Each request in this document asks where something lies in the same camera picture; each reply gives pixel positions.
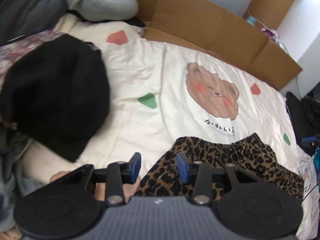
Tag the grey neck pillow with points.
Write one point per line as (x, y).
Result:
(100, 10)

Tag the blue cap detergent bottle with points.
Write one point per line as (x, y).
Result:
(251, 20)

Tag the floral folded cloth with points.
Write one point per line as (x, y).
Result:
(140, 30)

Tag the paisley patterned garment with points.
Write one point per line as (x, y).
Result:
(25, 45)

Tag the teal printed jersey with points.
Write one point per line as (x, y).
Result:
(316, 159)

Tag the blue denim jeans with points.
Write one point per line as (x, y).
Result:
(14, 184)

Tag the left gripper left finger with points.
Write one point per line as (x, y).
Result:
(117, 174)

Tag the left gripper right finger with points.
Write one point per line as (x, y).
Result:
(202, 175)

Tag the black garment on pile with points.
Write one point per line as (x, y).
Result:
(58, 94)

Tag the cream bear print bedsheet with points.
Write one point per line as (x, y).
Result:
(161, 92)

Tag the white pillar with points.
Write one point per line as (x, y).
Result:
(299, 32)

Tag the leopard print garment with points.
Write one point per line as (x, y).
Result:
(250, 153)

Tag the purple white plastic bag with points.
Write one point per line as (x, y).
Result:
(273, 35)

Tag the tall cardboard box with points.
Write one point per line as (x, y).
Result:
(268, 12)

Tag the brown cardboard sheet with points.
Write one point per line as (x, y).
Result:
(207, 27)

